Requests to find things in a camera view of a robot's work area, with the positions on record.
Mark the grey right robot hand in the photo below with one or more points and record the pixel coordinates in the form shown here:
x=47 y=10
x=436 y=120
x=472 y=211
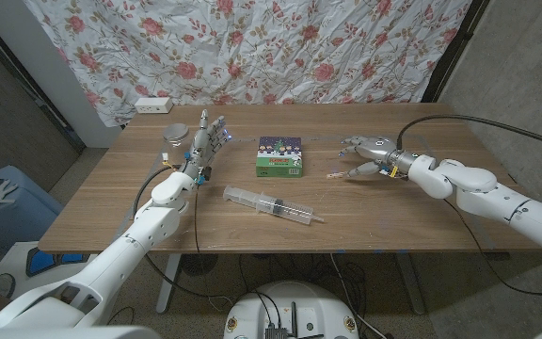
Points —
x=384 y=150

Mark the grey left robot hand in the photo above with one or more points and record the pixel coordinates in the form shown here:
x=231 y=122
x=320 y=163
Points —
x=200 y=146

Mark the wooden clothespin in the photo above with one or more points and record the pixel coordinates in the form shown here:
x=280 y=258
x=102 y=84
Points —
x=334 y=175

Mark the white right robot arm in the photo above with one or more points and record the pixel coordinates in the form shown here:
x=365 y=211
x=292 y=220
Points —
x=478 y=181

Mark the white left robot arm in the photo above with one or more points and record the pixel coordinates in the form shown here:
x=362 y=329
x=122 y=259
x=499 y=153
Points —
x=125 y=254

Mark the green cartoon print box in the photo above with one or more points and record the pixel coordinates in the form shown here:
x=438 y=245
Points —
x=279 y=160

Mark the clear plastic syringe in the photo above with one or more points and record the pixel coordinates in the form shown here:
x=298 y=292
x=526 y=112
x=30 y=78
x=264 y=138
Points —
x=271 y=205

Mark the white power strip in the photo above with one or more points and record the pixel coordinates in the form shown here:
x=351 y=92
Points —
x=153 y=105

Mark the floral rose backdrop cloth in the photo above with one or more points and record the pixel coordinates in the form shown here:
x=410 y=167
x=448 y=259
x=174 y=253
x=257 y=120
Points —
x=252 y=47

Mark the black round floor base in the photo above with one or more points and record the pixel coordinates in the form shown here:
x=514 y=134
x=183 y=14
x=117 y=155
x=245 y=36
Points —
x=198 y=263

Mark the black backdrop stand pole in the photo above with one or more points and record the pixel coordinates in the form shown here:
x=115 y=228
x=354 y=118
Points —
x=454 y=52
x=31 y=85

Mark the grey table leg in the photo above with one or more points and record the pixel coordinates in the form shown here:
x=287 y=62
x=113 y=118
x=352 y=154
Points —
x=409 y=282

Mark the white table leg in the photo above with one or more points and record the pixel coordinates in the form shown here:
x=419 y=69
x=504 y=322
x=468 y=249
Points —
x=167 y=282

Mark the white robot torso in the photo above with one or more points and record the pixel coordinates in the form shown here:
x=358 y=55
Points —
x=290 y=311

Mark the blue storage bin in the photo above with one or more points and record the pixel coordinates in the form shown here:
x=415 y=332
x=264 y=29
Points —
x=17 y=221

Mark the white and blue floor pad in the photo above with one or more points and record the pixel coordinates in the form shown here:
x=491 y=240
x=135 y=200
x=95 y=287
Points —
x=17 y=256

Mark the grey sneaker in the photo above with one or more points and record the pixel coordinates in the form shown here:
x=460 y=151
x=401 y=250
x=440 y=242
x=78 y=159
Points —
x=3 y=285

